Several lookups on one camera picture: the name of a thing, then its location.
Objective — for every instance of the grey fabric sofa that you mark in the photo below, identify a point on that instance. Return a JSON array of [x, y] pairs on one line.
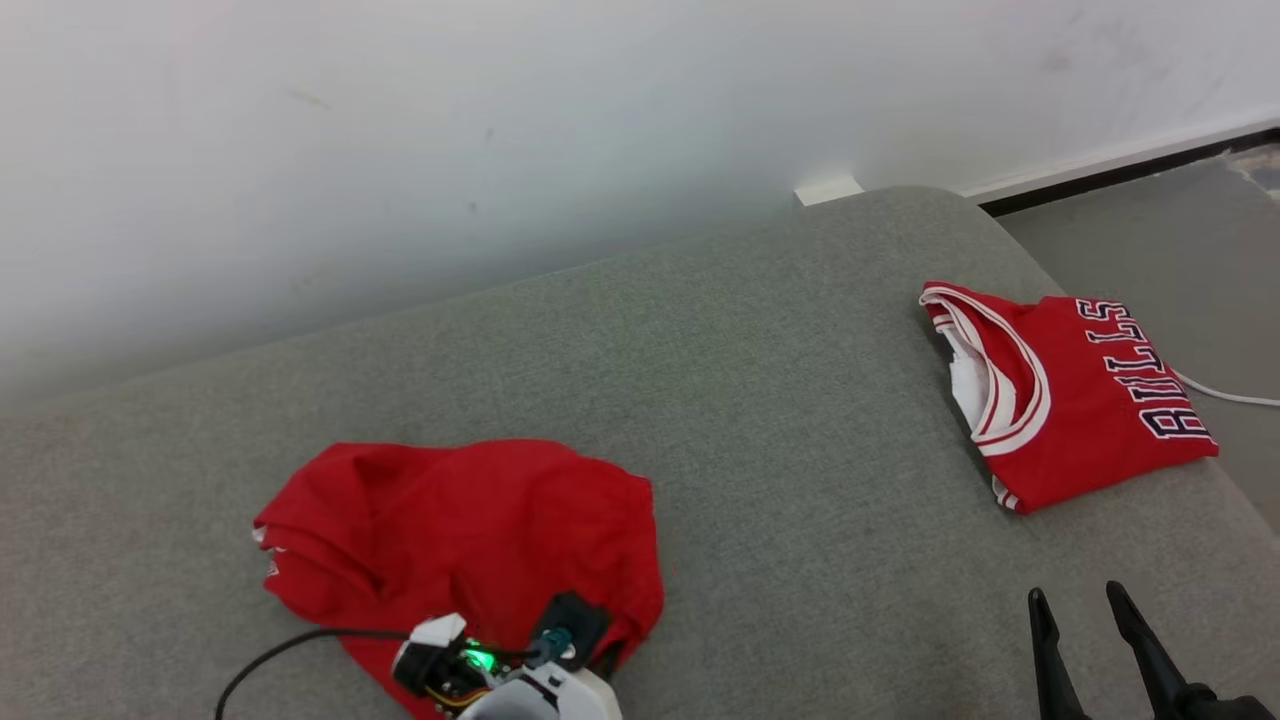
[[760, 380]]

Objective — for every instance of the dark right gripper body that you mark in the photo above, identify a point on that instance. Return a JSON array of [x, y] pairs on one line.
[[1220, 706]]

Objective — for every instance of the white and black baseboard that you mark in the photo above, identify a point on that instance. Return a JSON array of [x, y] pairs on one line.
[[1120, 170]]

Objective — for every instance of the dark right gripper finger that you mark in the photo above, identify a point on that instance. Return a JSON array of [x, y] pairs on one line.
[[1148, 655], [1055, 670]]

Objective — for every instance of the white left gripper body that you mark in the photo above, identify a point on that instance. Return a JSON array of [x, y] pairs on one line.
[[440, 660]]

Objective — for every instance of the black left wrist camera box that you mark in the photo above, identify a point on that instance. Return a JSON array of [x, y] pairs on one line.
[[572, 628]]

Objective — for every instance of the small white block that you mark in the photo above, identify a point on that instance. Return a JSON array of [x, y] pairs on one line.
[[828, 190]]

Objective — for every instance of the folded red Bulls jersey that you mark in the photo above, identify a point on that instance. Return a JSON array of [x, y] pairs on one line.
[[1090, 410]]

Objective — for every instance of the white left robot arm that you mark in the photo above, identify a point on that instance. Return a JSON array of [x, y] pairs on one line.
[[545, 698]]

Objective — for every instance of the red and white garment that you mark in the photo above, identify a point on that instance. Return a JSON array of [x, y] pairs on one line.
[[480, 520]]

